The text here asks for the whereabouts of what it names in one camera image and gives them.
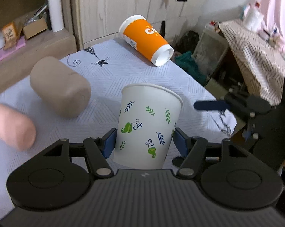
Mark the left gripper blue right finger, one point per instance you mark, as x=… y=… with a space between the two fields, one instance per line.
x=192 y=149

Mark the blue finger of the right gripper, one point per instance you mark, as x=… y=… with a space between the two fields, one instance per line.
x=213 y=105

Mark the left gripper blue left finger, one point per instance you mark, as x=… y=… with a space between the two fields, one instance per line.
x=97 y=151

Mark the white leaf-print paper cup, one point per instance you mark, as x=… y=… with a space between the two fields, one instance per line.
x=147 y=122

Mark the taupe tumbler cup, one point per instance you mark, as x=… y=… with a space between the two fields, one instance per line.
x=63 y=89

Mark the pink tumbler cup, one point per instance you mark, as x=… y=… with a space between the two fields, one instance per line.
x=16 y=129

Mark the orange paper cup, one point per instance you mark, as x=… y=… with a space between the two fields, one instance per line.
x=145 y=39

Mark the dark green cloth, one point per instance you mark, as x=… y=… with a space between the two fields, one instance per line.
x=188 y=64

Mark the white storage cart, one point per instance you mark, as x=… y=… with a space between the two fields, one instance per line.
x=210 y=51

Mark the geometric patterned cloth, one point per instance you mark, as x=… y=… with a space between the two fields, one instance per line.
x=262 y=66

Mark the white patterned tablecloth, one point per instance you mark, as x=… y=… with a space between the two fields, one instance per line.
x=108 y=67

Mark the pink flat box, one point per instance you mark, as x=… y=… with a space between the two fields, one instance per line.
x=20 y=44

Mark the light wood wardrobe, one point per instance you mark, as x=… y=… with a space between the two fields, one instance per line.
x=96 y=21

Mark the small cardboard box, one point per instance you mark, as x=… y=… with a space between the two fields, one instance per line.
x=34 y=28

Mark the white paper towel roll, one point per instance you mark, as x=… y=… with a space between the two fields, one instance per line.
x=56 y=15

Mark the orange printed small box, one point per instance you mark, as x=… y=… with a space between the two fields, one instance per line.
x=10 y=35

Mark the wooden open shelf unit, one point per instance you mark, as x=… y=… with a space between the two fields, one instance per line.
x=19 y=64

